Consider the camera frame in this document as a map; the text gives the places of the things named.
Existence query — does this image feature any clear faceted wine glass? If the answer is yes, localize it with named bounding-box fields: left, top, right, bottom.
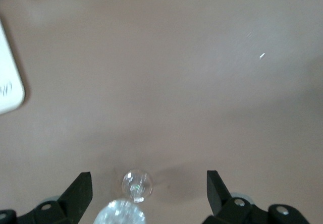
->
left=92, top=168, right=154, bottom=224

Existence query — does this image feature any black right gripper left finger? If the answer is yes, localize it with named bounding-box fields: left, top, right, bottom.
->
left=17, top=172, right=93, bottom=224

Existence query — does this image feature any cream rabbit print tray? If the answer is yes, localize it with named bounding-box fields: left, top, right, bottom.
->
left=0, top=14, right=26, bottom=116

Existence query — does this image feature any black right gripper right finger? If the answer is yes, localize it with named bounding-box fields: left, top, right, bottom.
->
left=204, top=170, right=272, bottom=224

